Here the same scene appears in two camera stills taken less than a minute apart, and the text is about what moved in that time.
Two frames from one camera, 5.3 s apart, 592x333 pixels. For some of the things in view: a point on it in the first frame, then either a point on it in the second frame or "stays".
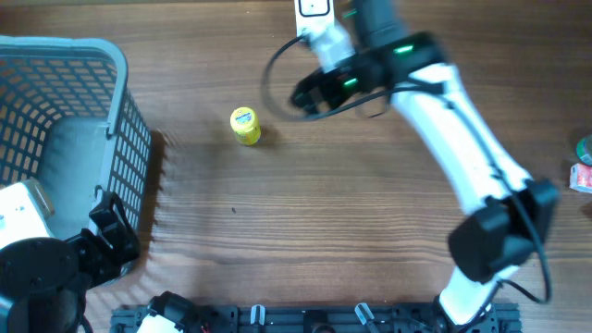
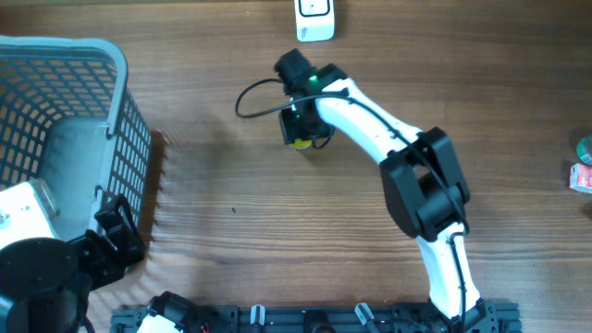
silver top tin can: (584, 150) stays
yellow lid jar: (246, 126) → (302, 144)
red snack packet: (581, 178) stays
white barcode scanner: (315, 18) stays
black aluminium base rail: (325, 318) stays
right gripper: (315, 81) → (291, 129)
